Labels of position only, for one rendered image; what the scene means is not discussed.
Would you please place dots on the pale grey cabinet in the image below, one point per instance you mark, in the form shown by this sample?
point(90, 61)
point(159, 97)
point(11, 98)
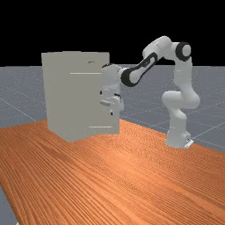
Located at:
point(61, 96)

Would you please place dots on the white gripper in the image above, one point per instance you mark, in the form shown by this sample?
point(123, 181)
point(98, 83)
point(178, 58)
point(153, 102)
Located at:
point(114, 101)

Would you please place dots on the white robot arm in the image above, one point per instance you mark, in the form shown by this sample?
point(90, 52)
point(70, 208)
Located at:
point(178, 99)

